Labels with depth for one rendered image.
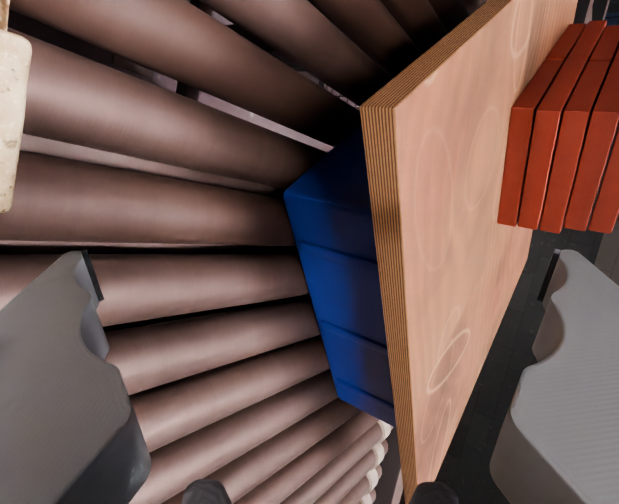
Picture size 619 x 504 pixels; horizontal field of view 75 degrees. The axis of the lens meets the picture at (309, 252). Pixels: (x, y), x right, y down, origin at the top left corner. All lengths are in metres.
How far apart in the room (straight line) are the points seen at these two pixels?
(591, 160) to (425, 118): 0.22
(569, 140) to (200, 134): 0.30
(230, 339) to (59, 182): 0.17
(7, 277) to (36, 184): 0.04
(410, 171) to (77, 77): 0.16
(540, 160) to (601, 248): 4.27
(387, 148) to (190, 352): 0.19
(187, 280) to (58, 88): 0.13
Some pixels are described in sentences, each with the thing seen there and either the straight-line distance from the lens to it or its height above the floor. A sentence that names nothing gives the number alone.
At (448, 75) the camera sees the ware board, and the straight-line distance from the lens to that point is 0.24.
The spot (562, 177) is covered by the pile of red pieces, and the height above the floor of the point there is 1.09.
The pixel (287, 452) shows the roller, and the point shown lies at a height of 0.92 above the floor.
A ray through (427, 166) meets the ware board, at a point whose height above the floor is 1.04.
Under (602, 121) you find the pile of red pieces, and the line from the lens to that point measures 0.40.
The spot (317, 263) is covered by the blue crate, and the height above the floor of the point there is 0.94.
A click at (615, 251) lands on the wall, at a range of 4.68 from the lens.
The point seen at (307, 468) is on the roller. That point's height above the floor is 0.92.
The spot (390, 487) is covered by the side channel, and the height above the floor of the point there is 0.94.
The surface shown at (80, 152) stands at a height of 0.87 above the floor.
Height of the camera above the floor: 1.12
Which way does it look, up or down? 33 degrees down
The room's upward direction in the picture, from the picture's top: 107 degrees clockwise
